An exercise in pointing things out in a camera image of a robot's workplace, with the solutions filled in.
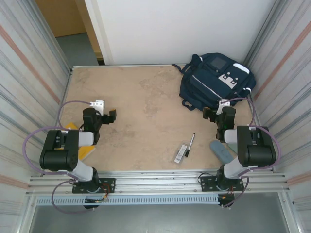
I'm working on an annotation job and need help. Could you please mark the navy blue backpack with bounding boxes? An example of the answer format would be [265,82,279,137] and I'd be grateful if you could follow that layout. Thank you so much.
[171,52,257,111]

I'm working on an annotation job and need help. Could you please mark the yellow book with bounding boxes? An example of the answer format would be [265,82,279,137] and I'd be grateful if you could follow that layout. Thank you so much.
[65,122,97,161]

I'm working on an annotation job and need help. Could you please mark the black white marker pen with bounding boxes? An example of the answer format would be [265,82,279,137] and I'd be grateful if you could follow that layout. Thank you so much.
[184,133,196,158]

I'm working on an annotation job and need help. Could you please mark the blue grey pencil case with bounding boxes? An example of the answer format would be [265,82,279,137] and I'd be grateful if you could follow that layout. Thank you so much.
[209,140,238,166]

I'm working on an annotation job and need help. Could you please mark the small black white box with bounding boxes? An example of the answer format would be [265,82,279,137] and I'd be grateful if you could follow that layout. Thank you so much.
[173,143,188,164]

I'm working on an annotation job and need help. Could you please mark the wooden door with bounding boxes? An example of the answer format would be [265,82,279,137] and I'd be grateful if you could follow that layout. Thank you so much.
[35,0,103,66]

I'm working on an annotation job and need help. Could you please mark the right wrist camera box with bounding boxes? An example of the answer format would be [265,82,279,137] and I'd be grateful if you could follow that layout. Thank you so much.
[217,99,231,115]

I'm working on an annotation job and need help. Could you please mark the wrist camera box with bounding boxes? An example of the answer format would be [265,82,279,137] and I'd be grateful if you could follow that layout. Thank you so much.
[89,100,105,115]
[217,99,231,115]

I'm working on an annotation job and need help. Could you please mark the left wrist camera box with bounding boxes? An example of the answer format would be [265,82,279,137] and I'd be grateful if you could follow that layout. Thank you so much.
[89,100,105,115]

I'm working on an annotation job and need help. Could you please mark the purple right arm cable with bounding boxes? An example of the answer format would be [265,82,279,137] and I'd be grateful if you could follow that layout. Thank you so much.
[220,97,282,209]

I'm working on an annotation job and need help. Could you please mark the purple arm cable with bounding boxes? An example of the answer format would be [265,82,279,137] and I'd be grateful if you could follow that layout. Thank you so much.
[220,97,282,209]
[22,99,98,215]

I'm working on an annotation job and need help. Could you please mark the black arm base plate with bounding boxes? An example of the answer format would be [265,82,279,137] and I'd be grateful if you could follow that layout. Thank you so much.
[199,175,244,192]
[71,178,116,195]

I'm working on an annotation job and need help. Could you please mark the red black power wires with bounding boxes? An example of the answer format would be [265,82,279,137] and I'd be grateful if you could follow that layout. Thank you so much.
[98,183,115,202]
[220,186,235,202]

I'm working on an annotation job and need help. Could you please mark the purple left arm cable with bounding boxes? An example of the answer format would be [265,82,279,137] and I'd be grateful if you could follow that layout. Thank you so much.
[22,99,98,215]

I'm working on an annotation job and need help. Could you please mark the aluminium rail frame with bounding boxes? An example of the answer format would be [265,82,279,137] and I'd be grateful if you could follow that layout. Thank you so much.
[28,169,291,195]

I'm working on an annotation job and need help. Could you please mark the slotted pale blue cable duct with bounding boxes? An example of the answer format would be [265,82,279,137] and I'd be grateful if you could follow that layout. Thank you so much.
[35,195,221,206]

